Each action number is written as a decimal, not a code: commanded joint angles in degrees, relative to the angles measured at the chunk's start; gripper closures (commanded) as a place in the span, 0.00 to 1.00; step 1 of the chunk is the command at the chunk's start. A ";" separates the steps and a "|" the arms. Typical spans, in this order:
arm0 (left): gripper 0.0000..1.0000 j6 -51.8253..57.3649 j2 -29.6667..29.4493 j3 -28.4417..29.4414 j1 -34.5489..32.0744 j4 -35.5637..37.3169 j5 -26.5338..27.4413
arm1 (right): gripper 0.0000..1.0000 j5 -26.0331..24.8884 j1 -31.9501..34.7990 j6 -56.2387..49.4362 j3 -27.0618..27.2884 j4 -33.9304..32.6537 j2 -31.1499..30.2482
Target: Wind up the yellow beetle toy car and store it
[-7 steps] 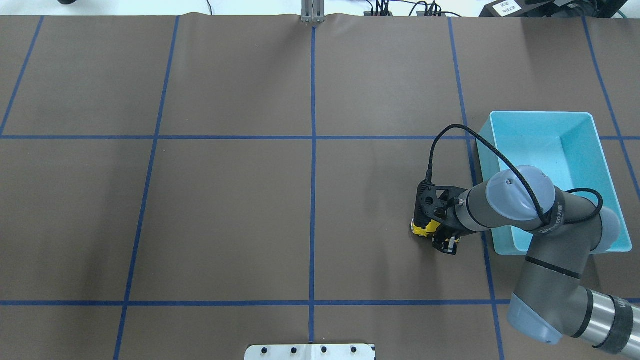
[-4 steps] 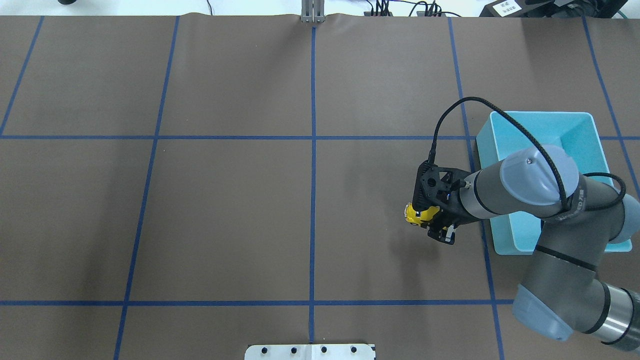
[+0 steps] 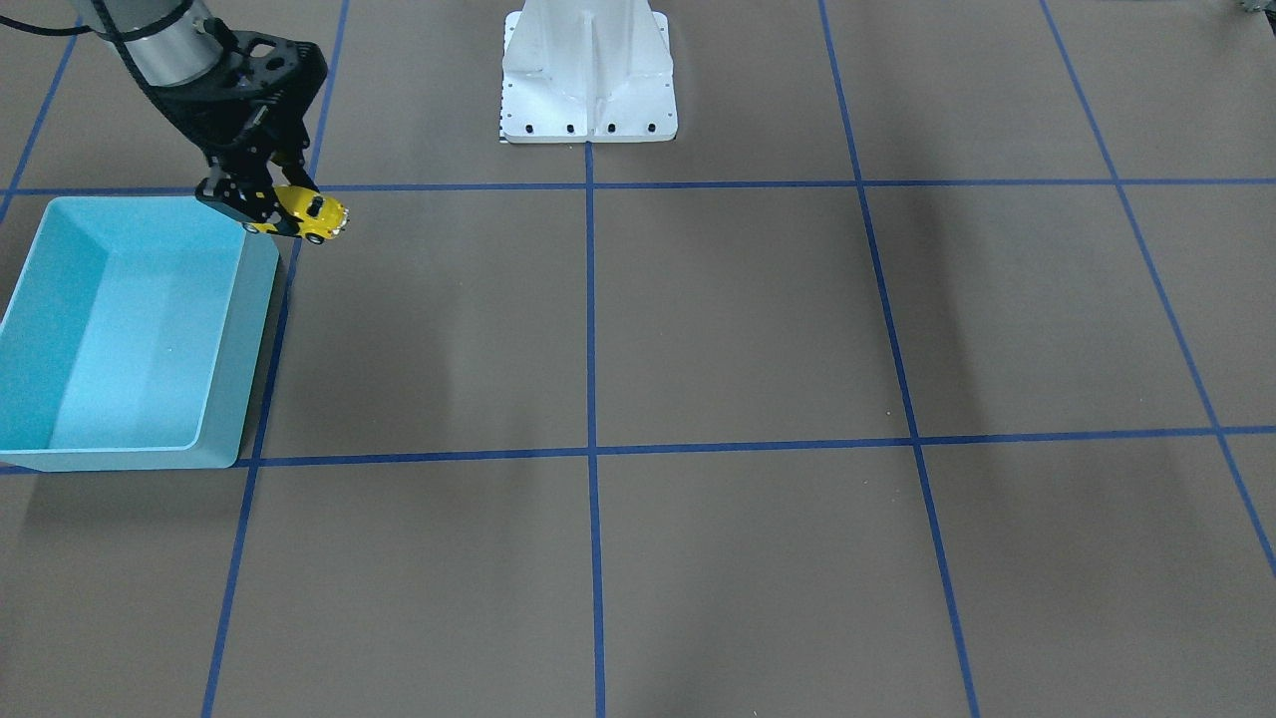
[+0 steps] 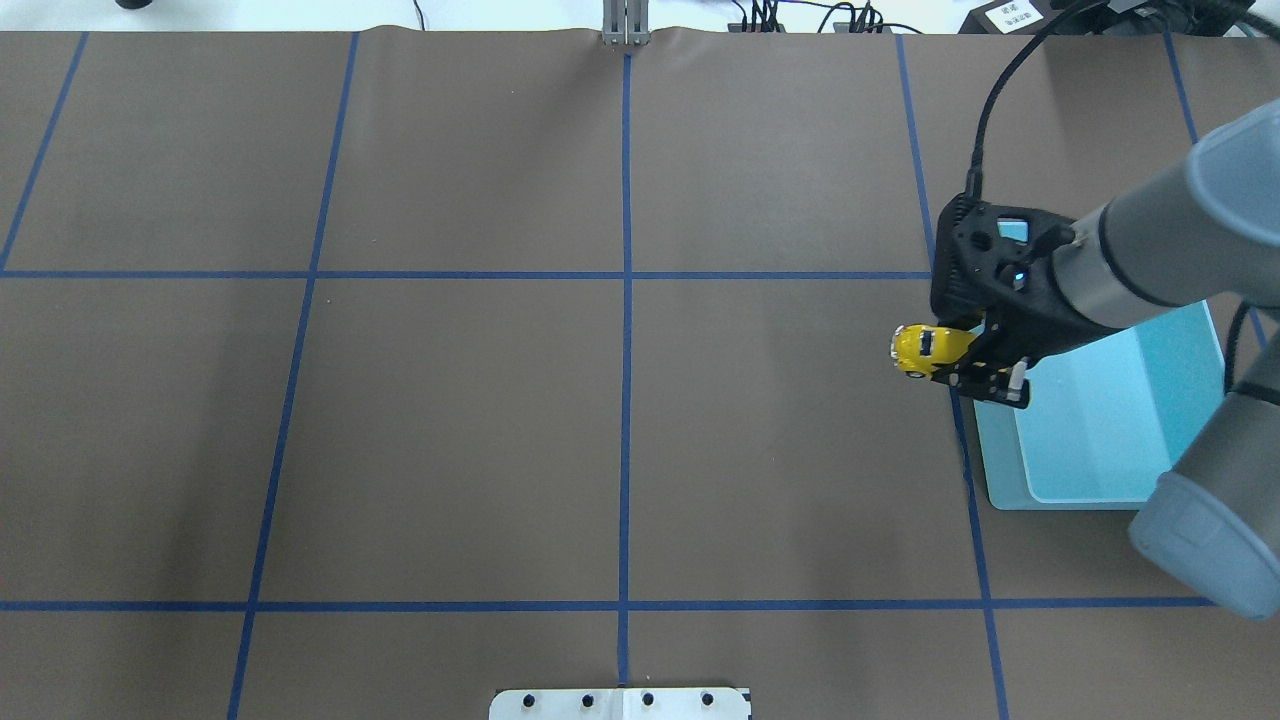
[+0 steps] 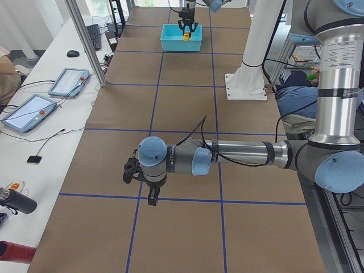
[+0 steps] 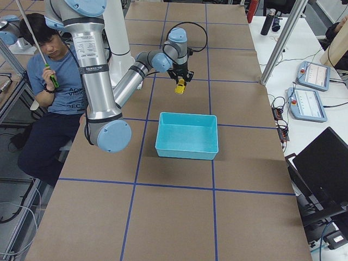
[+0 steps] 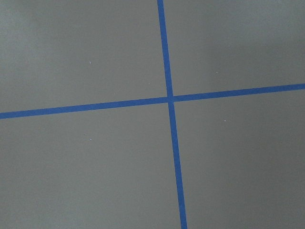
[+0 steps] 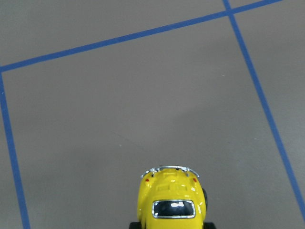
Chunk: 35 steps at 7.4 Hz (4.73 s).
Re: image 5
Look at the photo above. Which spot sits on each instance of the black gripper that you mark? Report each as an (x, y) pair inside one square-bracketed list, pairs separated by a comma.
[(187, 13), (153, 185)]

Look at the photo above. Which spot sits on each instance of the yellow beetle toy car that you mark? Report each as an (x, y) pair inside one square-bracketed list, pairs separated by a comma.
[(186, 36)]

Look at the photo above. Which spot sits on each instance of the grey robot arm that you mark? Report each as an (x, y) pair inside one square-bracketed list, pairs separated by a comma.
[(213, 5), (330, 157)]

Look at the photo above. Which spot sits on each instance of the light blue plastic bin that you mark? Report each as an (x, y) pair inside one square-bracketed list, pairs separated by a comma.
[(172, 39)]

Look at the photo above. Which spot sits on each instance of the black keyboard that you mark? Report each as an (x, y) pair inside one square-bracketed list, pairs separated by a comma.
[(95, 36)]

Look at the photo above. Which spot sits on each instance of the black computer mouse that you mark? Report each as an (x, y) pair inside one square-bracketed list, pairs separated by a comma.
[(73, 53)]

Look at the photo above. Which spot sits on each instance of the small black pad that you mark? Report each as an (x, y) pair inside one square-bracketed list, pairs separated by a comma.
[(34, 159)]

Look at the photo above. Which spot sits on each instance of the far teach pendant tablet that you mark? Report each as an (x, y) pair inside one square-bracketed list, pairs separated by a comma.
[(69, 83)]

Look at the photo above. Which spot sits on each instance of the teach pendant tablet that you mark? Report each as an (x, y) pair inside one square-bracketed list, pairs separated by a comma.
[(30, 113), (69, 83)]

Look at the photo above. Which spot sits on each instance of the seated person in blue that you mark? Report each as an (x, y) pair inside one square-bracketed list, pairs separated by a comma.
[(297, 91)]

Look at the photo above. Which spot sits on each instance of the black water bottle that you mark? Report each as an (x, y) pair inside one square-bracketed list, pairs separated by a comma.
[(17, 202)]

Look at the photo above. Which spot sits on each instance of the near teach pendant tablet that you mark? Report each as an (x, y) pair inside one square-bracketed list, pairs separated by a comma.
[(30, 113)]

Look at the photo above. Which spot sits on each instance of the red cylinder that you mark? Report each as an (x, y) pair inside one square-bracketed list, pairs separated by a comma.
[(13, 252)]

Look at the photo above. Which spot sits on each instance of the grey office chair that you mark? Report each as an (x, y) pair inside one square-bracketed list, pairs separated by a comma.
[(298, 127)]

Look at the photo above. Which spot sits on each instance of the person in beige shirt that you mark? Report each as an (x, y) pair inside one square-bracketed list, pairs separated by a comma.
[(10, 80)]

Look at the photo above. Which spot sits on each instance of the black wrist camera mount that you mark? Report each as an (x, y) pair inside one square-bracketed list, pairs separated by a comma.
[(132, 170)]

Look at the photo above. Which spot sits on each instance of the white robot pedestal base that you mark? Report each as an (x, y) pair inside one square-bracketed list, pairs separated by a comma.
[(247, 83)]

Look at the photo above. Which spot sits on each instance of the aluminium frame post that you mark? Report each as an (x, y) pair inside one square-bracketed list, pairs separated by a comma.
[(79, 24)]

